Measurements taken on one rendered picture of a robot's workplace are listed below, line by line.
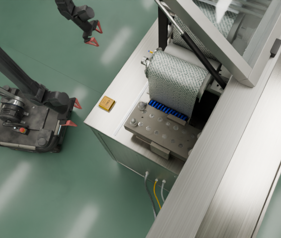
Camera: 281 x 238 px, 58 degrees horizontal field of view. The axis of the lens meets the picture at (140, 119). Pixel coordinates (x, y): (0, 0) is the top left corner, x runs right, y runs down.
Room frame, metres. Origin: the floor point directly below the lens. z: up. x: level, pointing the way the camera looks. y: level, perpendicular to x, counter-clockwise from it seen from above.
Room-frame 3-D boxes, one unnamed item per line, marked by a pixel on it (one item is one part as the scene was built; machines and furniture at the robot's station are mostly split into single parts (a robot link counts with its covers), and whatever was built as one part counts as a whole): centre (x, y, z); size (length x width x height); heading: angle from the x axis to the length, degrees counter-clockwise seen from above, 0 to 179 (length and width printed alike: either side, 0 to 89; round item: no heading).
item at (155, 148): (0.34, -0.07, 0.96); 0.10 x 0.03 x 0.11; 50
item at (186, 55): (0.67, -0.28, 1.17); 0.26 x 0.12 x 0.12; 50
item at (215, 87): (0.47, -0.34, 1.28); 0.06 x 0.05 x 0.02; 50
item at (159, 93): (0.54, -0.16, 1.11); 0.23 x 0.01 x 0.18; 50
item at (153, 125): (0.42, -0.11, 1.00); 0.40 x 0.16 x 0.06; 50
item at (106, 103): (0.69, 0.17, 0.91); 0.07 x 0.07 x 0.02; 50
